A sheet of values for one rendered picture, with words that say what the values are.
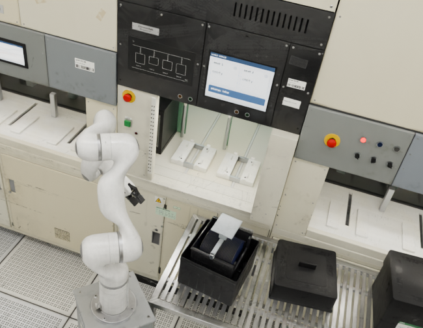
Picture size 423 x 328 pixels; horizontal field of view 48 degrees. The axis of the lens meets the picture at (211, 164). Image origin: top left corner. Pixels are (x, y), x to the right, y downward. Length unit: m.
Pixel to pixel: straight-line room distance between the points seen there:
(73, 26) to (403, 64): 1.40
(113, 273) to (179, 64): 0.92
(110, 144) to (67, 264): 1.68
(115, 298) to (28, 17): 1.32
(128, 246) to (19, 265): 1.61
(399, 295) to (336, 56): 1.01
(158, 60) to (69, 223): 1.35
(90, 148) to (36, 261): 1.71
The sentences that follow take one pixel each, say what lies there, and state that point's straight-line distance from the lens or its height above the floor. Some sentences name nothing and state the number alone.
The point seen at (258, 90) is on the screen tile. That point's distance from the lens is 2.06.
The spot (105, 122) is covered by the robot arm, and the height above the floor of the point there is 1.51.
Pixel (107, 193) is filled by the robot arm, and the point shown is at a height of 1.34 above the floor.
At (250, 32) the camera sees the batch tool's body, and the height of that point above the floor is 1.80.
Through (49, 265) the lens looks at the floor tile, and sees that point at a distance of 3.32.
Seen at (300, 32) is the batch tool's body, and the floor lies 1.85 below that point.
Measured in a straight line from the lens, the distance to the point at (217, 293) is 2.18.
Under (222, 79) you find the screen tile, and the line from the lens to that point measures 2.08.
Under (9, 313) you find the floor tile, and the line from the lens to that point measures 3.15.
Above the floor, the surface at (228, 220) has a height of 1.08.
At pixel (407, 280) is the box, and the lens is 2.25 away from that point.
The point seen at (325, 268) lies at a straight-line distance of 2.34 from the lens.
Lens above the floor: 2.54
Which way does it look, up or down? 38 degrees down
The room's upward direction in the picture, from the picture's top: 9 degrees clockwise
